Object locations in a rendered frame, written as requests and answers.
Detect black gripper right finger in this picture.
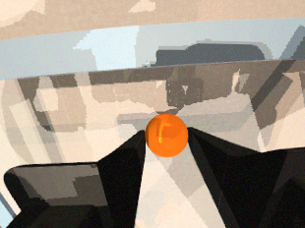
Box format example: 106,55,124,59
187,127,305,228

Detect low clear corner walls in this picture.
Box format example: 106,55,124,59
0,60,248,215

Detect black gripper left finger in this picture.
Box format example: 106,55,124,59
3,130,146,228

